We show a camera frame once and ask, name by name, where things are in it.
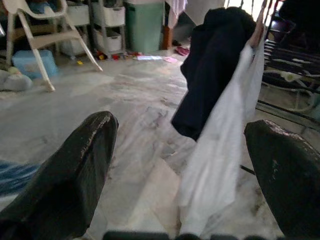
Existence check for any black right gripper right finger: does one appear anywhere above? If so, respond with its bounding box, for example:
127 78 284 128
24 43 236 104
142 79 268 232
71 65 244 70
244 119 320 238

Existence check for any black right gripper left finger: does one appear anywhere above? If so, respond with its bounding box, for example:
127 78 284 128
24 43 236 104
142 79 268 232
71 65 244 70
0 111 120 240

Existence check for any blue plaid garment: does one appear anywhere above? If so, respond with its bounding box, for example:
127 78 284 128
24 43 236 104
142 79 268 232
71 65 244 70
0 159 39 196

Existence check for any white garment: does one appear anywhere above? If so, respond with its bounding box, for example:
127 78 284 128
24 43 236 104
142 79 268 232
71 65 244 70
178 24 266 237

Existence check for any grey plush toy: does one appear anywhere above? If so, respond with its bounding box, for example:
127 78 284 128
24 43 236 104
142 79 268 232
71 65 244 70
0 66 34 93

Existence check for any black metal drying rack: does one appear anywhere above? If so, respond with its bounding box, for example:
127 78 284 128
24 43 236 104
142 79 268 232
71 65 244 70
241 0 320 176

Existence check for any light blue plastic box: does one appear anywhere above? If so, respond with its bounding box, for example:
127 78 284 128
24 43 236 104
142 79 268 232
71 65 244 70
11 49 60 81

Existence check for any dark navy garment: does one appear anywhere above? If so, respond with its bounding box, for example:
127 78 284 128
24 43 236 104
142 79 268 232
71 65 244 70
171 6 257 142

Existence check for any cream baby high chair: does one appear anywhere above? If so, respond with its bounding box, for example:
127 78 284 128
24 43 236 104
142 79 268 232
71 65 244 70
2 0 104 93

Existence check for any grey storage trolley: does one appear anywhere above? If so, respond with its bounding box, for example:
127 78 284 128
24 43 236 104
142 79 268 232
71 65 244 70
58 0 126 57

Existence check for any white paper sheet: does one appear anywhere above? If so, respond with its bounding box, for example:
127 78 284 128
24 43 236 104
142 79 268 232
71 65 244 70
136 54 164 62

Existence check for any pink slipper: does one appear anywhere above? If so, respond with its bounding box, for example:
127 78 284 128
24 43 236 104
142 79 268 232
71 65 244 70
174 46 191 57

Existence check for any green bin with white top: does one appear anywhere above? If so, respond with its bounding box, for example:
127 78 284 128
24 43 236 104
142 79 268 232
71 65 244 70
124 0 167 54

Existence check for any pink hanging cloth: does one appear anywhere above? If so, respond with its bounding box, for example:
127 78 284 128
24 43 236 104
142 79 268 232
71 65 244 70
164 0 189 30

